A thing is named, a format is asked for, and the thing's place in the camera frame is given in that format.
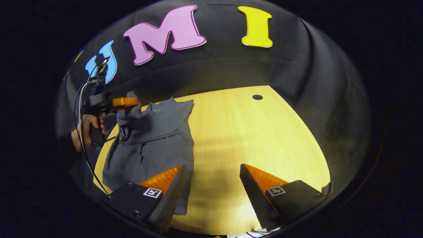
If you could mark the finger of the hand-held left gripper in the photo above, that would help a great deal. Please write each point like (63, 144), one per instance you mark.
(125, 101)

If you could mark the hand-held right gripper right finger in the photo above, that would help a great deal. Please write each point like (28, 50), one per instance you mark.
(256, 198)

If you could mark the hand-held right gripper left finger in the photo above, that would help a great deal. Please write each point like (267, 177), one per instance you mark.
(172, 198)

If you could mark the grey button shirt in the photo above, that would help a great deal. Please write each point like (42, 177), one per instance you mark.
(155, 138)

